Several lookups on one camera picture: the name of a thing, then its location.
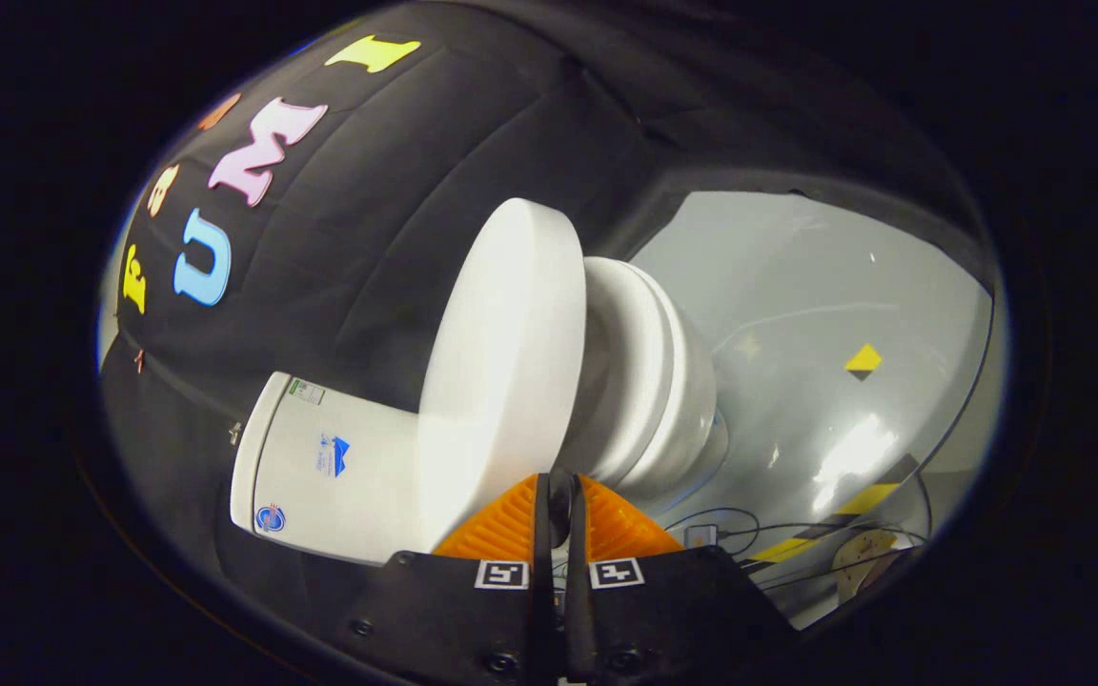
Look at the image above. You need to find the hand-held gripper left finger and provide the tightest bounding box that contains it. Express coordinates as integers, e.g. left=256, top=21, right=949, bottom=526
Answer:
left=335, top=474, right=559, bottom=686

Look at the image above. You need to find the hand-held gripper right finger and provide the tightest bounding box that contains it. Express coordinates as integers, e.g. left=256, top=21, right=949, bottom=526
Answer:
left=563, top=474, right=803, bottom=686

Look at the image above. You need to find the white toilet lid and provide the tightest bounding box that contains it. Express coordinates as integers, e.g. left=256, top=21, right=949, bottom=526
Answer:
left=414, top=197, right=588, bottom=555

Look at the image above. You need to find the white toilet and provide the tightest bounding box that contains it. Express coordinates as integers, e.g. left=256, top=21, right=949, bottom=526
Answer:
left=229, top=257, right=731, bottom=565

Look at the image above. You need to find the white toilet seat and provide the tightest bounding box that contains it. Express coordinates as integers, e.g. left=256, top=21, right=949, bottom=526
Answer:
left=563, top=257, right=681, bottom=487

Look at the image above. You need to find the light wooden piece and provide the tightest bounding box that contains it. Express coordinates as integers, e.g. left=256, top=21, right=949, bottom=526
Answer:
left=833, top=530, right=899, bottom=603

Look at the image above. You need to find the yellow black floor tape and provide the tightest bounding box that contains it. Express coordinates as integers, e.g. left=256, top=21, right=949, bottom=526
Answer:
left=747, top=454, right=922, bottom=569

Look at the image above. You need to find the yellow black square floor marker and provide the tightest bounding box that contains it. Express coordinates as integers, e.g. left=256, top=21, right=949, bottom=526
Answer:
left=844, top=342, right=885, bottom=383

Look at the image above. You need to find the black backdrop cloth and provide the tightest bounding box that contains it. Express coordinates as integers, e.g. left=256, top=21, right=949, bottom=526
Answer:
left=99, top=0, right=993, bottom=630

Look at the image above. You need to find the black cable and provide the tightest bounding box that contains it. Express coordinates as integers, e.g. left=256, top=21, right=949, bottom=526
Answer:
left=661, top=503, right=933, bottom=584

